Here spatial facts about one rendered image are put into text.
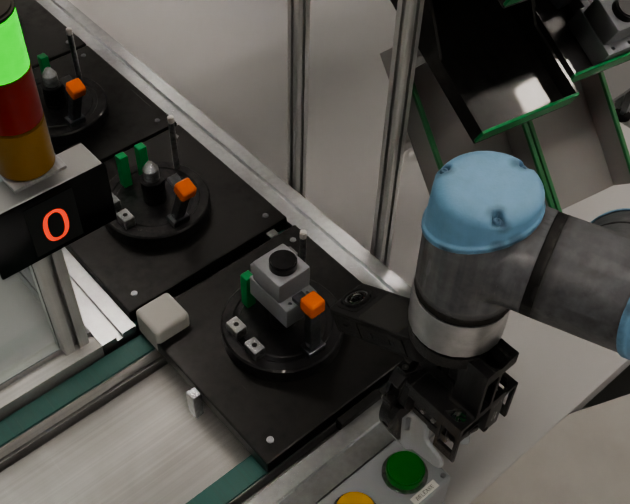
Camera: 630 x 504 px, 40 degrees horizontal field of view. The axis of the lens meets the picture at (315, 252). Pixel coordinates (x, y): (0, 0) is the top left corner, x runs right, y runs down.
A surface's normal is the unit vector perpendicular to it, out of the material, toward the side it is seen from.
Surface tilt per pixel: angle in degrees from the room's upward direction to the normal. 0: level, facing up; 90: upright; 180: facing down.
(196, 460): 0
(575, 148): 45
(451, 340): 90
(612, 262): 16
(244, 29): 0
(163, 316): 0
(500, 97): 25
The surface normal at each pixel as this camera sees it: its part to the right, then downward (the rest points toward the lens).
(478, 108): 0.24, -0.33
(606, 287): -0.28, -0.07
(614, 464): 0.03, -0.66
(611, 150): -0.86, 0.37
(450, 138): 0.38, -0.01
